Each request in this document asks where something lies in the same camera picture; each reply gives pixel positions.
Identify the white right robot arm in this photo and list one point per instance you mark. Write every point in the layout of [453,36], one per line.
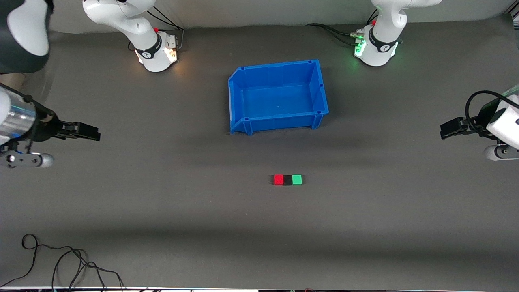
[134,24]

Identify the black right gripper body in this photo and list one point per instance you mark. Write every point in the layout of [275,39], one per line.
[45,127]

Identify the small green cube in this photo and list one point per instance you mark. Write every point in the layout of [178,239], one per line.
[297,179]

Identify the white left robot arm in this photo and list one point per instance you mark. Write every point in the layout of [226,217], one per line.
[381,40]

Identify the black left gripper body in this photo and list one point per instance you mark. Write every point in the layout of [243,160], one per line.
[477,122]

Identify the dark grey table mat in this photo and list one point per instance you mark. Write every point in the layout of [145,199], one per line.
[162,223]

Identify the blue plastic storage bin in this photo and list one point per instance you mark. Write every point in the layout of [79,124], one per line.
[279,97]

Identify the small black cube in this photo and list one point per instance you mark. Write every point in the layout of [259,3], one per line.
[288,180]

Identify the small red cube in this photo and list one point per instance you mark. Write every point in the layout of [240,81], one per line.
[278,179]

